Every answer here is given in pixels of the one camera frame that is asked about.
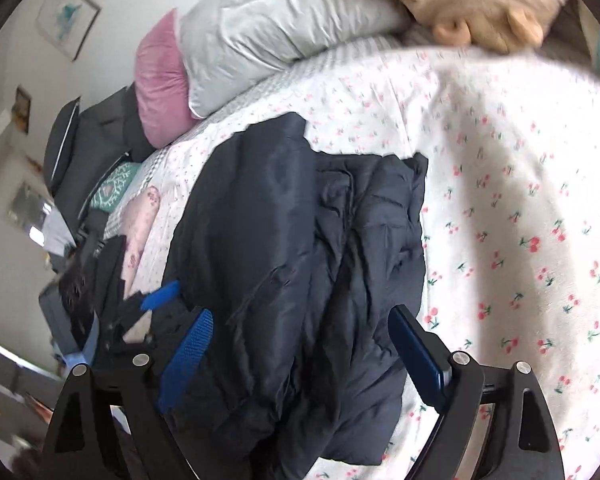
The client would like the cherry print bed sheet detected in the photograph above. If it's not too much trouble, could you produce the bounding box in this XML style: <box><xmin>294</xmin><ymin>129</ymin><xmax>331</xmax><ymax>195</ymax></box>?
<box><xmin>100</xmin><ymin>35</ymin><xmax>600</xmax><ymax>480</ymax></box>

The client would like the framed wall picture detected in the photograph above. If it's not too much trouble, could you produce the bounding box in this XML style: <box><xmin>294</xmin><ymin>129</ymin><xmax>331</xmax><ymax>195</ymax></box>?
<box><xmin>35</xmin><ymin>0</ymin><xmax>102</xmax><ymax>62</ymax></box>

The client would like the black puffer jacket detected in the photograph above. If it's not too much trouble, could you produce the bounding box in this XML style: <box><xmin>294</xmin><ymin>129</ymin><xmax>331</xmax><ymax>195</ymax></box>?
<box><xmin>162</xmin><ymin>112</ymin><xmax>429</xmax><ymax>467</ymax></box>

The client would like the white pillow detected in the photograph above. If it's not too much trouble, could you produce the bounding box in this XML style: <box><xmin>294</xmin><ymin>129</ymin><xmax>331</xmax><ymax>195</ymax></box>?
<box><xmin>179</xmin><ymin>0</ymin><xmax>412</xmax><ymax>118</ymax></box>

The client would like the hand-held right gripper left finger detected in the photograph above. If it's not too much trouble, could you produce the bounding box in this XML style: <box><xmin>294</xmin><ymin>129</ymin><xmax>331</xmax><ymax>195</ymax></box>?
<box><xmin>40</xmin><ymin>308</ymin><xmax>215</xmax><ymax>480</ymax></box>

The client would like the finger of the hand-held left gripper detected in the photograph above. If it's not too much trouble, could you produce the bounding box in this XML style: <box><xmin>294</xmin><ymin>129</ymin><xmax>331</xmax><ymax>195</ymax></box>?
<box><xmin>122</xmin><ymin>281</ymin><xmax>181</xmax><ymax>334</ymax></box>

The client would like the pink velvet pillow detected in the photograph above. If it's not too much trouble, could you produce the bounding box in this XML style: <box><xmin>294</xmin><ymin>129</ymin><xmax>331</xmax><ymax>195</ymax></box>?
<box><xmin>134</xmin><ymin>10</ymin><xmax>197</xmax><ymax>148</ymax></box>

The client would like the pink floral cloth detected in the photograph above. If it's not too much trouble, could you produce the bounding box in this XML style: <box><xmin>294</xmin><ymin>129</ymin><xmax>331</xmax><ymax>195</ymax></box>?
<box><xmin>121</xmin><ymin>186</ymin><xmax>161</xmax><ymax>297</ymax></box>

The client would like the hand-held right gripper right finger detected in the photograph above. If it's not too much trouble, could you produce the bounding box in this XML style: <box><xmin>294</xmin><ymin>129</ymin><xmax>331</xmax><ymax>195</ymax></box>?
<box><xmin>387</xmin><ymin>304</ymin><xmax>566</xmax><ymax>480</ymax></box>

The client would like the grey furniture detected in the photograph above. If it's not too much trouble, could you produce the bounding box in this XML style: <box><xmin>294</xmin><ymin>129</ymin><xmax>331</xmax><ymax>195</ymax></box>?
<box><xmin>0</xmin><ymin>332</ymin><xmax>65</xmax><ymax>406</ymax></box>

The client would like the small dark wall picture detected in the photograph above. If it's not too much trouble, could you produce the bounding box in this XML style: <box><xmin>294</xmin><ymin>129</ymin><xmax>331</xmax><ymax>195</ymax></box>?
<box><xmin>14</xmin><ymin>86</ymin><xmax>33</xmax><ymax>134</ymax></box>

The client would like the teal patterned cloth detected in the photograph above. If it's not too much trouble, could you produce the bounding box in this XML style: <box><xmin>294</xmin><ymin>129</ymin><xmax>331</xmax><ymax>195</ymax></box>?
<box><xmin>90</xmin><ymin>161</ymin><xmax>143</xmax><ymax>212</ymax></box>

